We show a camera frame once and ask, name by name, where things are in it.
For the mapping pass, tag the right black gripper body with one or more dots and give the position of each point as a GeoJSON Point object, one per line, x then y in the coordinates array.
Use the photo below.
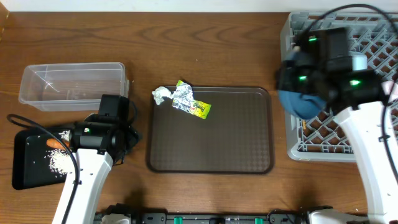
{"type": "Point", "coordinates": [305, 78]}

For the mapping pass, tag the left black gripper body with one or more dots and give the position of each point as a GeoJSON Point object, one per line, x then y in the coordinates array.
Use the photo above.
{"type": "Point", "coordinates": [133, 139]}

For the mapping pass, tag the dark blue bowl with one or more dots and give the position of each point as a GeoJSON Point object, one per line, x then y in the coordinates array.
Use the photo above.
{"type": "Point", "coordinates": [295, 90]}

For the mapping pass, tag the pile of white rice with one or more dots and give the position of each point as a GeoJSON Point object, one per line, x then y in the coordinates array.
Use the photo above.
{"type": "Point", "coordinates": [59, 162]}

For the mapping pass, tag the orange carrot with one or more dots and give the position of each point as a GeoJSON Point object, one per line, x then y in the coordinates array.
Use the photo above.
{"type": "Point", "coordinates": [53, 143]}

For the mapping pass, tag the white tissue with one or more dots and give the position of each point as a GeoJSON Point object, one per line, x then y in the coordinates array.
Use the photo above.
{"type": "Point", "coordinates": [160, 93]}

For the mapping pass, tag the pink cup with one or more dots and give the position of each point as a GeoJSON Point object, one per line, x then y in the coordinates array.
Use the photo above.
{"type": "Point", "coordinates": [390, 89]}

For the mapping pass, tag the yellow green snack wrapper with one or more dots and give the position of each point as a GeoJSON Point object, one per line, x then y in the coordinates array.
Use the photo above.
{"type": "Point", "coordinates": [200, 109]}

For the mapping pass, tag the light blue bowl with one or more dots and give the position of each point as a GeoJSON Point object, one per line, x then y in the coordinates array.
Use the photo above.
{"type": "Point", "coordinates": [360, 61]}

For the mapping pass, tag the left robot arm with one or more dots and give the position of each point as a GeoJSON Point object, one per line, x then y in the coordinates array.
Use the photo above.
{"type": "Point", "coordinates": [83, 185]}

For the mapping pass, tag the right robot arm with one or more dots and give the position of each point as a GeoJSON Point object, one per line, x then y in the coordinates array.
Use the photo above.
{"type": "Point", "coordinates": [359, 102]}

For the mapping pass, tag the grey dishwasher rack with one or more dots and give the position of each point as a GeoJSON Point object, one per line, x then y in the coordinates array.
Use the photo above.
{"type": "Point", "coordinates": [369, 34]}

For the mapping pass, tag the clear plastic bin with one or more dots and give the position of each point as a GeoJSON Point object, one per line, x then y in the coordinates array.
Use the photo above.
{"type": "Point", "coordinates": [72, 86]}

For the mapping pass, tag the black tray bin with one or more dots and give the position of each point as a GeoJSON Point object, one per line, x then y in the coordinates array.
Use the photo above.
{"type": "Point", "coordinates": [30, 168]}

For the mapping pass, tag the brown serving tray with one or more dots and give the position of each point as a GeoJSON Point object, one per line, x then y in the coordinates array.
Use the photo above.
{"type": "Point", "coordinates": [235, 138]}

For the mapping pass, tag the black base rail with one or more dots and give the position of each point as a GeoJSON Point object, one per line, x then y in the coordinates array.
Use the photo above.
{"type": "Point", "coordinates": [121, 213]}

